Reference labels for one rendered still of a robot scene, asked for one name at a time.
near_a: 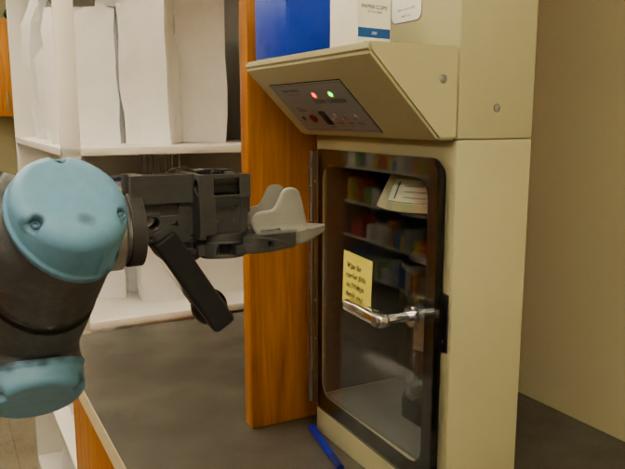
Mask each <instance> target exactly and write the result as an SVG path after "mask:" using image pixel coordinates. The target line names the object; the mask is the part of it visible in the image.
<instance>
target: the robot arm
mask: <svg viewBox="0 0 625 469"><path fill-rule="evenodd" d="M178 168H183V169H179V170H176V172H175V173H168V172H169V171H171V170H174V169H178ZM121 188H122V191H121V190H120V188H119V187H118V185H117V184H116V183H115V182H114V180H113V179H112V178H111V177H110V176H109V175H107V174H106V173H105V172H103V171H102V170H101V169H99V168H97V167H95V166H93V165H91V164H89V163H87V162H85V161H82V160H78V159H75V158H70V157H66V158H64V159H52V158H50V157H47V158H42V159H39V160H36V161H33V162H32V163H30V164H28V165H27V166H25V167H23V168H22V169H21V170H20V171H19V172H18V173H17V174H16V176H15V175H12V174H8V173H5V172H1V171H0V417H3V418H9V419H22V418H30V417H36V416H41V415H45V414H48V413H51V412H54V411H56V410H59V409H62V408H64V407H66V406H68V405H70V404H71V403H73V402H74V400H76V399H77V398H78V397H79V396H80V395H81V394H82V392H83V391H84V388H85V384H86V381H85V373H84V367H83V365H84V363H85V359H84V358H83V357H82V356H81V351H80V338H81V336H82V334H83V331H84V329H85V327H86V323H87V321H88V319H89V318H90V315H91V313H92V311H93V309H94V306H95V303H96V300H97V298H98V296H99V294H100V291H101V288H102V286H103V284H104V282H105V279H106V277H107V275H108V273H109V272H110V271H119V270H123V269H124V268H125V266H126V267H133V266H142V265H143V264H144V263H145V261H146V258H147V252H148V246H149V247H150V248H151V250H152V251H153V253H154V254H155V256H156V257H157V258H158V260H159V261H160V262H161V263H162V264H163V266H164V267H165V269H166V270H167V272H168V273H169V275H170V276H171V277H172V279H173V280H174V282H175V283H176V284H177V286H178V287H179V288H180V290H181V292H182V293H183V294H184V296H185V297H186V299H187V300H188V301H189V303H190V304H191V311H192V314H193V317H194V318H195V319H196V320H197V321H199V322H200V323H202V324H205V325H208V326H209V327H210V328H211V329H212V330H214V331H215V332H220V331H221V330H223V329H224V328H225V327H227V326H228V325H229V324H231V323H232V322H233V314H232V313H231V311H230V310H229V309H228V304H227V301H226V298H225V296H224V295H223V294H222V293H221V292H220V291H219V290H217V289H214V287H213V286H212V285H211V283H210V282H209V280H208V279H207V277H206V275H205V274H204V272H203V271H202V270H201V268H200V267H199V265H198V264H197V262H196V260H197V259H199V258H200V257H201V258H203V259H230V258H238V257H242V256H244V255H246V254H256V253H266V252H273V251H277V250H282V249H286V248H293V247H294V246H298V245H302V244H304V243H306V242H309V241H311V240H313V239H314V238H315V237H317V236H318V235H319V234H320V233H322V232H323V231H324V230H325V225H324V224H322V223H307V221H306V217H305V212H304V208H303V205H302V201H301V197H300V193H299V191H298V190H297V189H296V188H294V187H287V188H285V189H284V187H283V186H281V185H279V184H272V185H270V186H268V187H267V188H266V190H265V193H264V195H263V197H262V199H261V201H260V203H259V204H258V205H256V206H253V207H251V206H250V196H251V182H250V173H234V172H233V170H232V169H229V168H224V167H215V168H212V169H209V168H205V169H202V168H196V169H190V168H188V167H185V166H184V167H173V168H171V169H169V170H168V171H167V173H162V174H137V173H125V174H121ZM150 218H152V219H153V220H152V223H151V224H150V225H147V221H148V219H150ZM249 224H250V225H249Z"/></svg>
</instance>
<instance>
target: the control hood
mask: <svg viewBox="0 0 625 469"><path fill-rule="evenodd" d="M458 66H459V49H458V48H457V46H444V45H428V44H413V43H397V42H382V41H366V42H362V43H356V44H350V45H346V46H340V47H330V48H325V49H319V50H314V51H309V52H303V53H298V54H292V55H287V56H282V57H276V58H271V59H266V60H255V61H251V62H248V63H247V64H246V68H247V72H248V73H249V74H250V75H251V76H252V77H253V78H254V79H255V81H256V82H257V83H258V84H259V85H260V86H261V87H262V89H263V90H264V91H265V92H266V93H267V94H268V95H269V96H270V98H271V99H272V100H273V101H274V102H275V103H276V104H277V105H278V107H279V108H280V109H281V110H282V111H283V112H284V113H285V114H286V116H287V117H288V118H289V119H290V120H291V121H292V122H293V124H294V125H295V126H296V127H297V128H298V129H299V130H300V132H301V133H304V134H310V135H330V136H350V137H370V138H390V139H411V140H430V141H452V140H454V138H456V121H457V93H458ZM331 79H340V81H341V82H342V83H343V84H344V85H345V87H346V88H348V89H349V91H350V92H351V93H352V95H353V96H354V97H355V98H356V99H357V101H358V102H359V103H360V104H361V106H362V107H363V108H364V109H365V110H366V112H367V113H368V114H369V116H370V117H371V118H372V119H373V120H374V122H375V123H376V124H377V125H378V127H379V128H380V129H381V131H382V132H383V133H379V132H352V131H326V130H308V129H307V128H306V127H305V126H303V125H302V123H301V122H300V121H299V120H298V118H297V117H296V116H295V115H294V114H293V113H292V112H291V111H290V110H289V109H288V107H287V106H286V105H285V104H284V103H283V102H282V101H281V99H280V98H279V97H278V96H277V95H276V94H275V93H274V92H273V90H272V89H271V88H270V86H271V85H282V84H291V83H301V82H311V81H321V80H331Z"/></svg>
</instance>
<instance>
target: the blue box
mask: <svg viewBox="0 0 625 469"><path fill-rule="evenodd" d="M254 16H255V23H256V60H266V59H271V58H276V57H282V56H287V55H292V54H298V53H303V52H309V51H314V50H319V49H325V48H330V0H255V15H254Z"/></svg>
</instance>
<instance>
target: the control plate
mask: <svg viewBox="0 0 625 469"><path fill-rule="evenodd" d="M270 88H271V89H272V90H273V92H274V93H275V94H276V95H277V96H278V97H279V98H280V99H281V101H282V102H283V103H284V104H285V105H286V106H287V107H288V109H289V110H290V111H291V112H292V113H293V114H294V115H295V116H296V117H297V118H298V120H299V121H300V122H301V123H302V125H303V126H305V127H306V128H307V129H308V130H326V131H352V132H379V133H383V132H382V131H381V129H380V128H379V127H378V125H377V124H376V123H375V122H374V120H373V119H372V118H371V117H370V116H369V114H368V113H367V112H366V110H365V109H364V108H363V107H362V106H361V104H360V103H359V102H358V101H357V99H356V98H355V97H354V96H353V95H352V93H351V92H350V91H349V89H348V88H346V87H345V85H344V84H343V83H342V82H341V81H340V79H331V80H321V81H311V82H301V83H291V84H282V85H271V86H270ZM328 91H330V92H332V93H333V94H334V98H332V97H330V96H329V95H328V94H327V92H328ZM311 92H313V93H315V94H316V95H317V98H315V97H313V96H312V94H311ZM318 111H324V112H325V114H326V115H327V116H328V117H329V118H330V120H331V121H332V122H333V123H334V124H335V125H329V124H328V123H327V122H326V121H325V120H324V119H323V118H322V116H321V115H320V114H319V113H317V112H318ZM310 114H313V115H315V116H316V117H317V119H318V122H317V123H314V122H313V121H312V120H311V118H310ZM333 114H335V115H336V116H337V117H338V118H339V119H336V120H333V119H332V118H333V117H334V116H333ZM343 114H345V115H347V116H348V120H347V119H345V120H343V119H342V117H343V116H342V115H343ZM353 114H356V115H357V116H358V118H359V119H358V120H357V119H355V121H354V120H352V118H353V116H352V115H353ZM302 115H304V116H305V117H306V118H307V121H305V120H304V119H302V117H301V116H302Z"/></svg>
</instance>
